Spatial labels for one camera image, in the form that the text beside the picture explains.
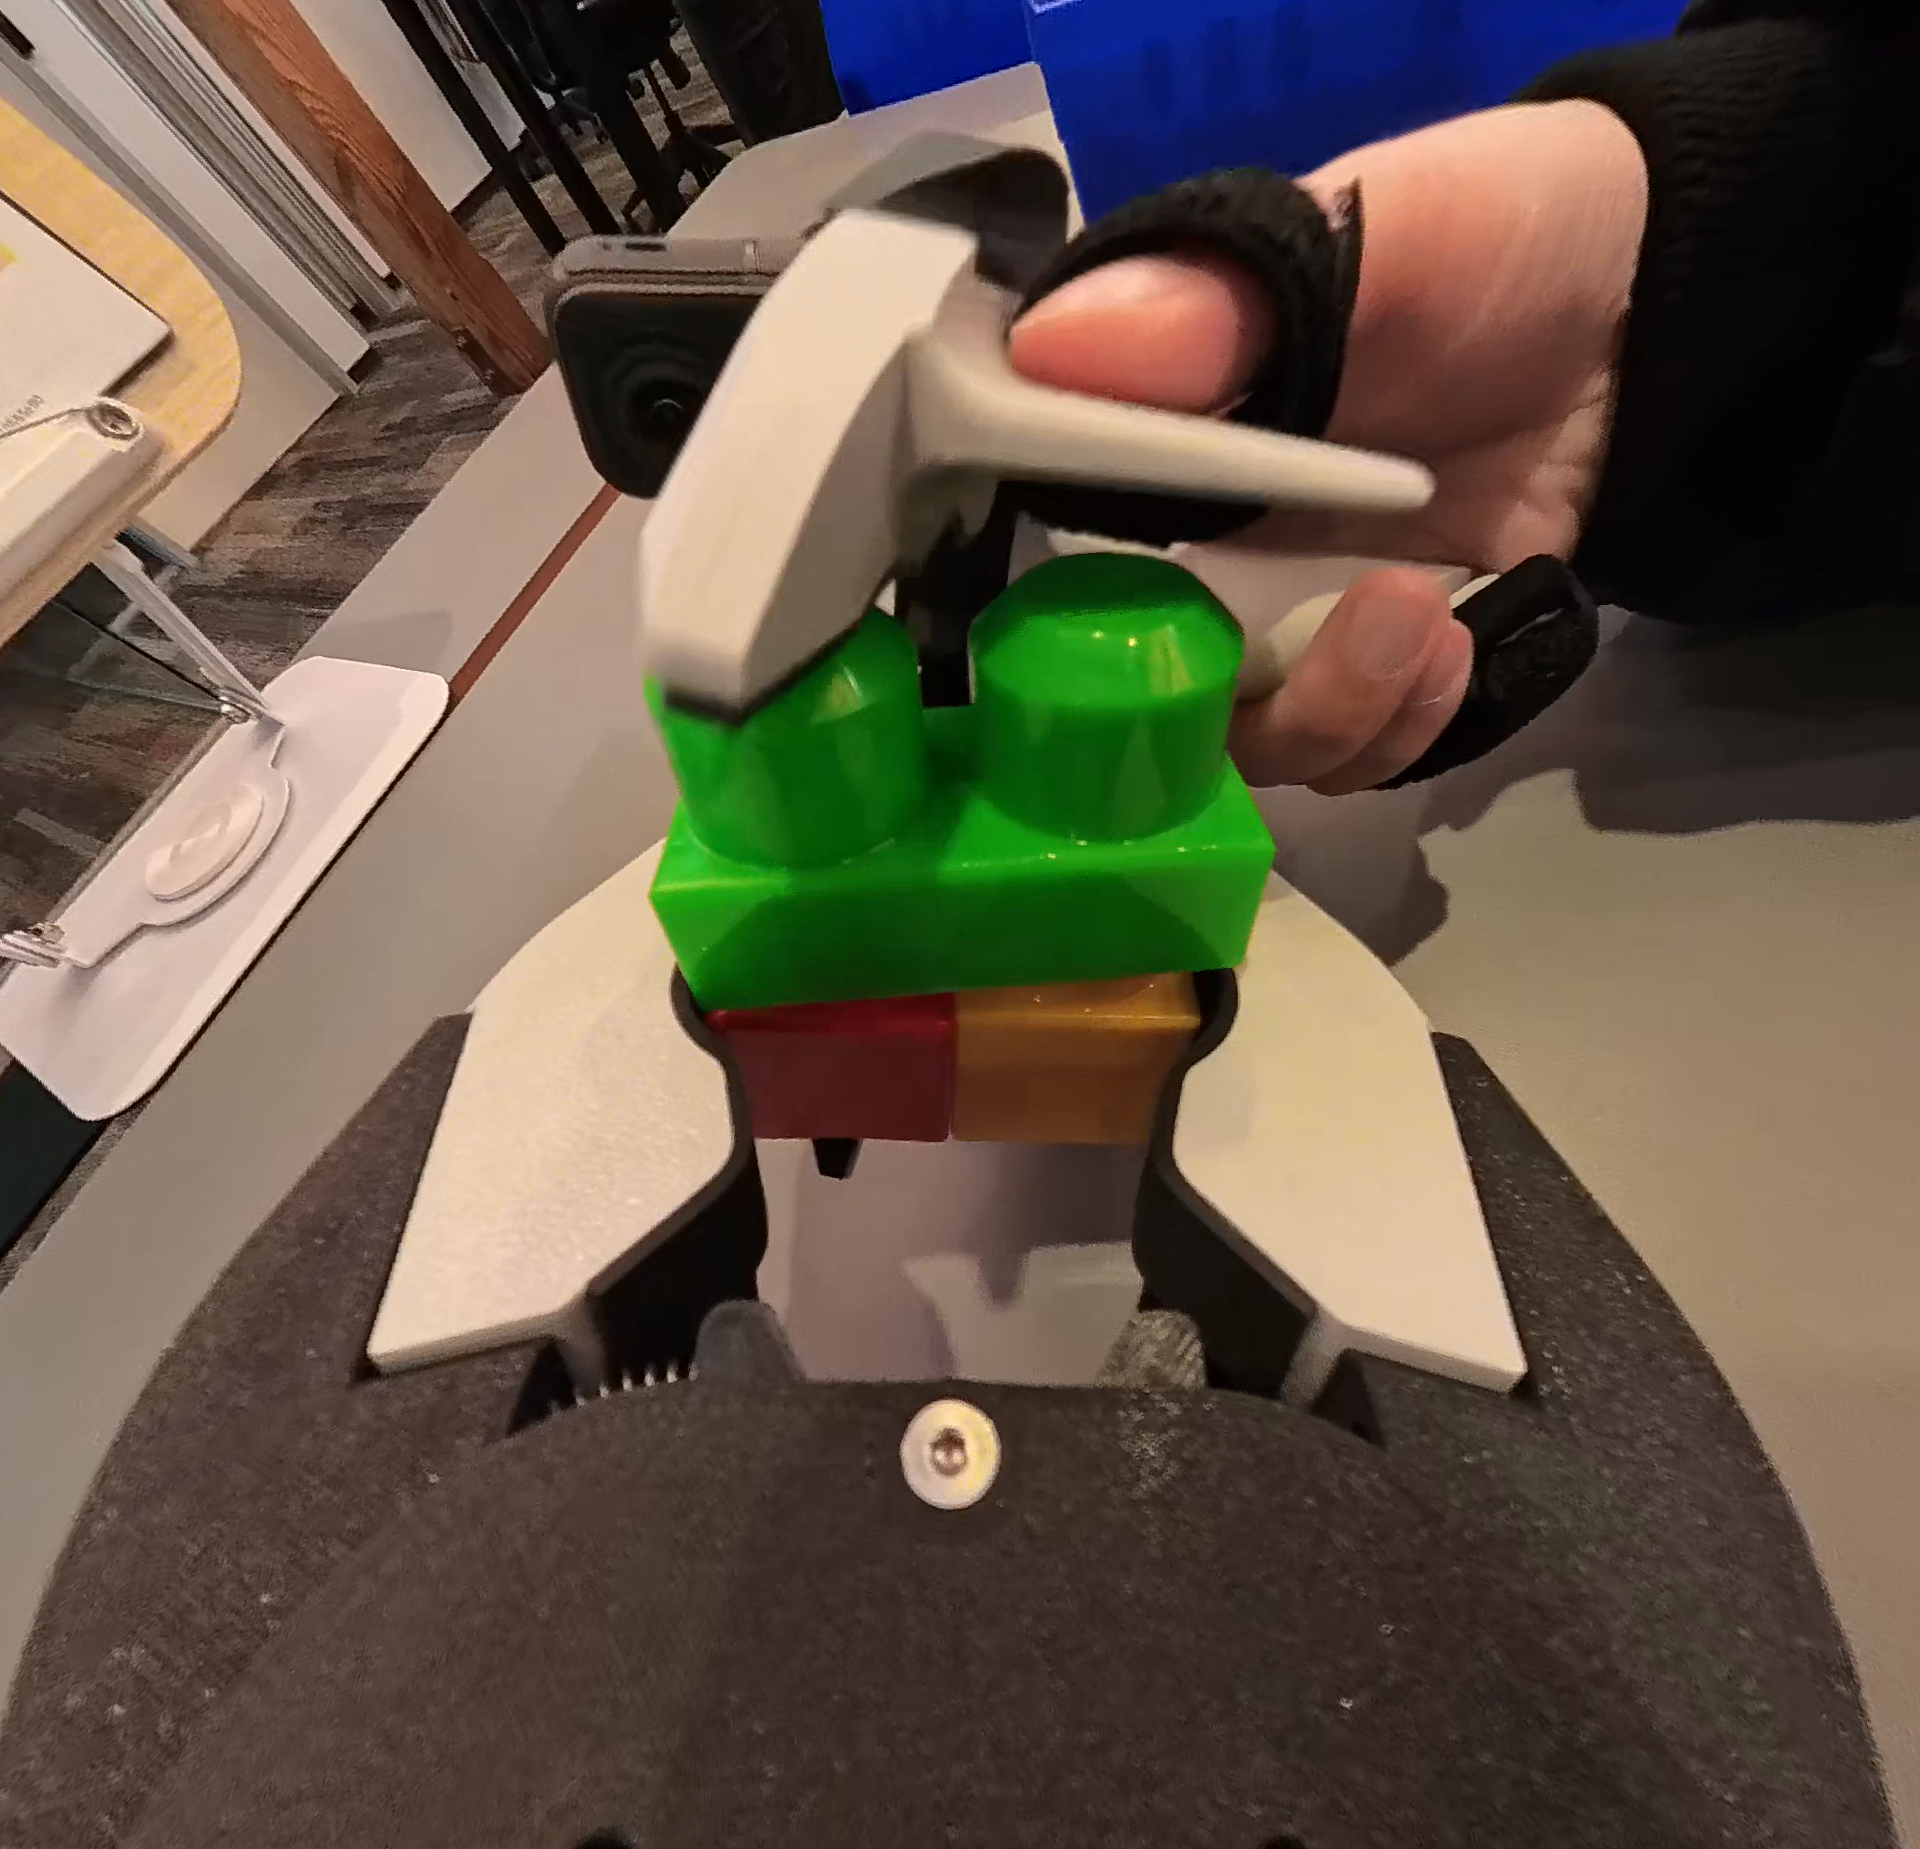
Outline instruction sheet board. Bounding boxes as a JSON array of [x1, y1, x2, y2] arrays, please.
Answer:
[[0, 95, 245, 652]]

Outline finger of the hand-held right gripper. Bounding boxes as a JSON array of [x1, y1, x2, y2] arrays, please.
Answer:
[[640, 207, 1442, 719]]

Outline wooden post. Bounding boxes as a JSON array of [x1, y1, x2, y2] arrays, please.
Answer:
[[136, 0, 557, 396]]

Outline yellow mega block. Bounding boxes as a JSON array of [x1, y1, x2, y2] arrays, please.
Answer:
[[951, 970, 1209, 1147]]

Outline red mega block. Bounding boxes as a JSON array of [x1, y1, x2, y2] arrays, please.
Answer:
[[712, 994, 963, 1147]]

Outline blue storage bin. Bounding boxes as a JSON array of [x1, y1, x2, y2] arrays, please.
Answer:
[[818, 0, 1052, 116], [1006, 0, 1741, 222]]

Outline green mega block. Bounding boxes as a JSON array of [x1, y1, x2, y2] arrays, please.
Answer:
[[645, 550, 1277, 1014]]

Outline person's right hand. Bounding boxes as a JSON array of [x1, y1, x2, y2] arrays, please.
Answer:
[[1006, 95, 1658, 795]]

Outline black office chair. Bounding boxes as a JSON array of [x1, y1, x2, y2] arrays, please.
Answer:
[[346, 0, 841, 230]]

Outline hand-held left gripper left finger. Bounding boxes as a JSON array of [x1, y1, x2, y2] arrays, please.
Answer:
[[363, 888, 755, 1377]]

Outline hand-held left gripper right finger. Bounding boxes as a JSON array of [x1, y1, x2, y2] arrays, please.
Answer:
[[1150, 875, 1535, 1396]]

